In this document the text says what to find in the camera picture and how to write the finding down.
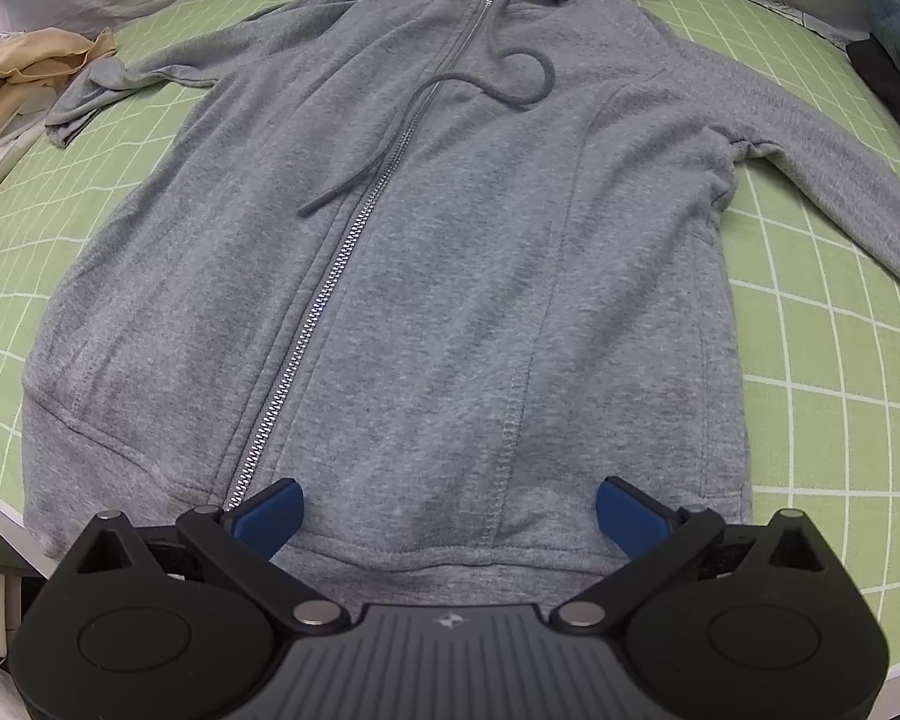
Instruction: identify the beige garment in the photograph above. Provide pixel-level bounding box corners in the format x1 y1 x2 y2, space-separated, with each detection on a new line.
0 26 119 166

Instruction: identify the folded black garment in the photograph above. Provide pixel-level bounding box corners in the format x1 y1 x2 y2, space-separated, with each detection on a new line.
846 37 900 166

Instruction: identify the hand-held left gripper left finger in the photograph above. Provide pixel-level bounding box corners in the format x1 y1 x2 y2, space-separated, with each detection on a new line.
67 478 344 632

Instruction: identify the white garment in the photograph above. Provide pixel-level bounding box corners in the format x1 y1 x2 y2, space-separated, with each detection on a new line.
0 86 61 218

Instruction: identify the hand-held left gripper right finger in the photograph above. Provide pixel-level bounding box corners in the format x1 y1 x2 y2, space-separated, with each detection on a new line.
551 476 837 629

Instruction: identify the grey zip hoodie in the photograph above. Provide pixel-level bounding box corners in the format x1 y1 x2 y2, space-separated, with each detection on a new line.
21 0 900 616

